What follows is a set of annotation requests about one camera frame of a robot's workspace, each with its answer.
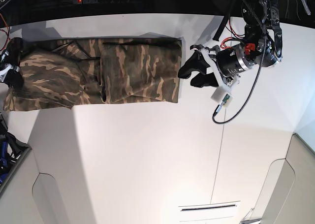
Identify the camouflage T-shirt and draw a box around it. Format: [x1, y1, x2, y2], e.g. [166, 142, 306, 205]
[3, 38, 182, 112]

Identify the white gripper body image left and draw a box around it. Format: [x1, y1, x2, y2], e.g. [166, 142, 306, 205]
[0, 50, 20, 83]

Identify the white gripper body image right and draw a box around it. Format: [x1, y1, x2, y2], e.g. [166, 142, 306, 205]
[190, 44, 240, 88]

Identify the blue and black items bin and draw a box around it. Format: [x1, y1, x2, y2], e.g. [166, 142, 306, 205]
[0, 113, 31, 190]

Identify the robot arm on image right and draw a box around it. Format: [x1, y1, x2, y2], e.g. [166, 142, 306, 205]
[178, 0, 283, 88]

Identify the white camera box image right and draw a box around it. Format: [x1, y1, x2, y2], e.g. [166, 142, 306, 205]
[211, 86, 233, 108]

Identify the thin grey cables background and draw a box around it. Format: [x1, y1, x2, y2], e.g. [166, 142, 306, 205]
[278, 0, 304, 21]

